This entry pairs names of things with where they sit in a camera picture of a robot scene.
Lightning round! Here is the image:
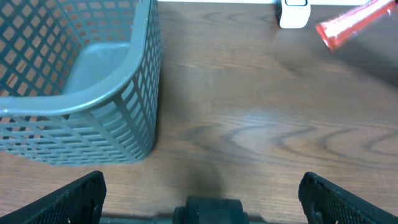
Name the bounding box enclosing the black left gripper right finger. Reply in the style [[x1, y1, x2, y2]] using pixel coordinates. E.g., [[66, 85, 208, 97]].
[[298, 172, 397, 224]]

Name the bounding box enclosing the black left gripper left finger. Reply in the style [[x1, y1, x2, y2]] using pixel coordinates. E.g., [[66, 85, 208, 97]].
[[1, 170, 106, 224]]

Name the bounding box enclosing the red snack stick packet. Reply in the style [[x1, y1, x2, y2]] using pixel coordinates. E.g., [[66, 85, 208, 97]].
[[315, 0, 397, 51]]

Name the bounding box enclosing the white barcode scanner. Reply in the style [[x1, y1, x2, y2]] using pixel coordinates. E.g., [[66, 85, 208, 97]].
[[275, 0, 311, 29]]

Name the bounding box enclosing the grey plastic mesh basket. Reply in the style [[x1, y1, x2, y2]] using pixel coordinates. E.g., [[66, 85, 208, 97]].
[[1, 0, 162, 166]]

